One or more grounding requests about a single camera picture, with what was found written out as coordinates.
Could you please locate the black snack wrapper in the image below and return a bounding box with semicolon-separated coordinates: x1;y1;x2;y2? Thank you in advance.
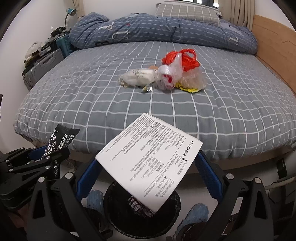
42;123;80;158

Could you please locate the white helmet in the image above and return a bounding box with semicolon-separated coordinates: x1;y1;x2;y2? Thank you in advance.
25;41;42;59

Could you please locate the white cardboard box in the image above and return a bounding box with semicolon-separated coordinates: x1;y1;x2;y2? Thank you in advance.
96;113;203;213

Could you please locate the wooden headboard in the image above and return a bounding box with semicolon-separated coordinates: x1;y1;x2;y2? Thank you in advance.
252;15;296;92

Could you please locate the white plastic bag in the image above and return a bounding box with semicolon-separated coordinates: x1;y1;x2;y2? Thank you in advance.
118;68;158;87

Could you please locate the grey checked bed sheet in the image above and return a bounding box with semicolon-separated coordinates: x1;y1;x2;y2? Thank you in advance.
14;42;295;159

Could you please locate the yellow white snack wrapper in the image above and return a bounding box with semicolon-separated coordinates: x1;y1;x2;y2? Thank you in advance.
175;82;200;93

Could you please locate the clear bag with red print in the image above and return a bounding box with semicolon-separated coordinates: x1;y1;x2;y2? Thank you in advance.
156;53;183;90

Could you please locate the grey suitcase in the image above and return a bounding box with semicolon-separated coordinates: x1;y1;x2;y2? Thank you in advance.
22;49;64;90

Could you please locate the dark framed window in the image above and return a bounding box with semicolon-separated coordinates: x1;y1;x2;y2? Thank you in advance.
193;0;219;8

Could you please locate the blue slipper right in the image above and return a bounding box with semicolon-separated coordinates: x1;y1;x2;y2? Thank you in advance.
175;203;209;235

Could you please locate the blue slipper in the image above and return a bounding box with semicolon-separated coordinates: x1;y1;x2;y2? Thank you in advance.
86;190;104;216
175;203;209;235

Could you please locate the teal desk lamp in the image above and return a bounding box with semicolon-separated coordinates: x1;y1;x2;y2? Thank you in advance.
64;8;76;27

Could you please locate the bubble wrap sheet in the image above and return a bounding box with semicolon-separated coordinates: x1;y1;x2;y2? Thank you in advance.
178;67;207;90

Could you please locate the blue slipper left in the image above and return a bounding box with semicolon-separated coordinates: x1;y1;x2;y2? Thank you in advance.
86;190;104;216

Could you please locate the beige curtain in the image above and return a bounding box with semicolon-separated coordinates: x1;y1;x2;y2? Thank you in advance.
72;0;85;16
218;0;255;31

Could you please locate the blue striped folded duvet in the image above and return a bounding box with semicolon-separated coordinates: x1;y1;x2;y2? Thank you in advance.
68;12;257;54

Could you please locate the grey checked pillow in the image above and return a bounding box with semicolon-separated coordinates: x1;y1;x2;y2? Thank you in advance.
155;3;220;26

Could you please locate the black trash bin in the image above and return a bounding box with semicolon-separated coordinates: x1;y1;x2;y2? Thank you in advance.
103;181;181;239

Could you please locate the small foil wrapper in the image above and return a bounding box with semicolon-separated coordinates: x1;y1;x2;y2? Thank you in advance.
142;84;153;93

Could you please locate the beige curtain right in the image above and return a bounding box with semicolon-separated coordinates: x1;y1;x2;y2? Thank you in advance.
218;0;255;31

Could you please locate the red plastic bag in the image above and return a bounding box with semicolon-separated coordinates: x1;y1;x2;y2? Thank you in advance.
162;49;200;72

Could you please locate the beige curtain left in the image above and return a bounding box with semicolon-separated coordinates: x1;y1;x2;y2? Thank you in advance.
72;0;85;16

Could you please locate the teal storage crate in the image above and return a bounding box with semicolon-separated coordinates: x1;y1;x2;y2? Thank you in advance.
56;34;75;58

